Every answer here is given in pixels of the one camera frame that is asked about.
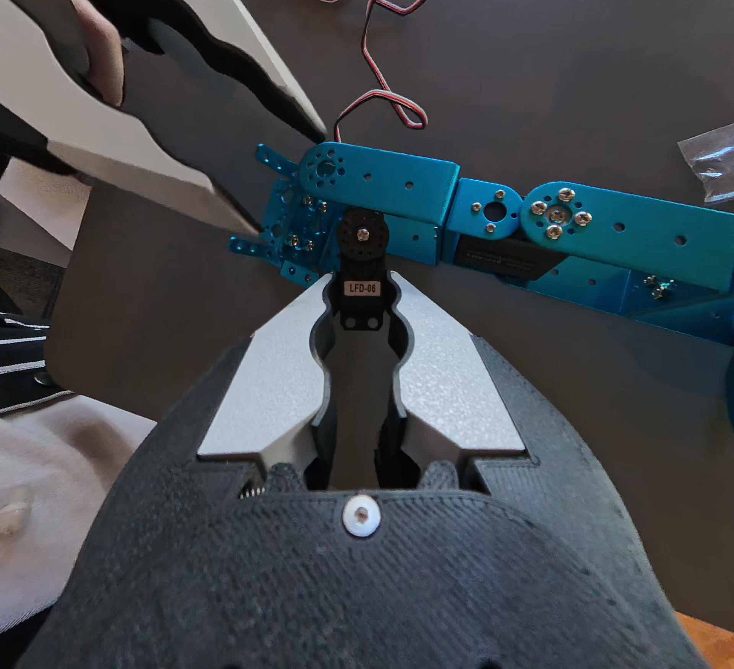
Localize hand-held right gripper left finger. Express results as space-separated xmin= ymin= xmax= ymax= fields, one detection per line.
xmin=196 ymin=272 xmax=337 ymax=472

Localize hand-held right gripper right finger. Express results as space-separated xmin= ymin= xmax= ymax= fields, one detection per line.
xmin=390 ymin=270 xmax=527 ymax=472

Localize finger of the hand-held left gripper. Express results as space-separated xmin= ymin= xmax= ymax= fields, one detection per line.
xmin=0 ymin=0 xmax=263 ymax=238
xmin=60 ymin=0 xmax=329 ymax=145

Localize black servo motor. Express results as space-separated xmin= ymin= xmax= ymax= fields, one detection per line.
xmin=335 ymin=207 xmax=402 ymax=333

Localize blue metal toy robot arm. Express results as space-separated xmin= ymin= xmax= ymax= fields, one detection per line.
xmin=228 ymin=141 xmax=734 ymax=432

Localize dark desk with wooden edge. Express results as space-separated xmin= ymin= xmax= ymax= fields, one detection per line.
xmin=43 ymin=0 xmax=734 ymax=624

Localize person's left hand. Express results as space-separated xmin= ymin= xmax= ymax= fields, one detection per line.
xmin=57 ymin=0 xmax=127 ymax=108

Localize person's dark striped jacket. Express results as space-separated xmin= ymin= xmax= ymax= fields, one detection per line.
xmin=0 ymin=313 xmax=75 ymax=419

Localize person's white shirt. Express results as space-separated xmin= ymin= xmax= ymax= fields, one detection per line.
xmin=0 ymin=396 xmax=158 ymax=630

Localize scattered clear plastic parts bags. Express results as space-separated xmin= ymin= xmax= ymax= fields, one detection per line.
xmin=274 ymin=0 xmax=734 ymax=205

